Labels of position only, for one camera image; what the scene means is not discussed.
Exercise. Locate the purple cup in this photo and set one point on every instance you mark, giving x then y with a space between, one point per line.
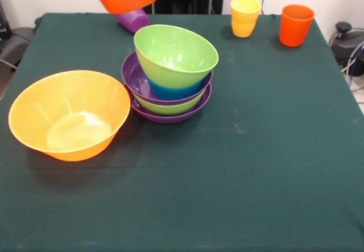
133 20

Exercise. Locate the green bowl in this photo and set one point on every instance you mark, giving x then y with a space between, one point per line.
170 47
170 108

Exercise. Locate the purple bowl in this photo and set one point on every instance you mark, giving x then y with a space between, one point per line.
170 119
133 78

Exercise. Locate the small blue bowl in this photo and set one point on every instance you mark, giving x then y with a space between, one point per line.
173 92

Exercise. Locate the yellow cup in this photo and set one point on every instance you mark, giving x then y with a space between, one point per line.
243 31
246 10

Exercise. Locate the red orange cup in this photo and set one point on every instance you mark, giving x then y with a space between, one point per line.
294 30

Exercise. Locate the black device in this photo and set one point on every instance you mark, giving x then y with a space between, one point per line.
4 21

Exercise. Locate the large orange bowl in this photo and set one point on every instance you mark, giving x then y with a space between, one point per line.
37 107

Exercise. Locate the dark green tablecloth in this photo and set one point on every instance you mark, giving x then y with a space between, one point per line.
176 206

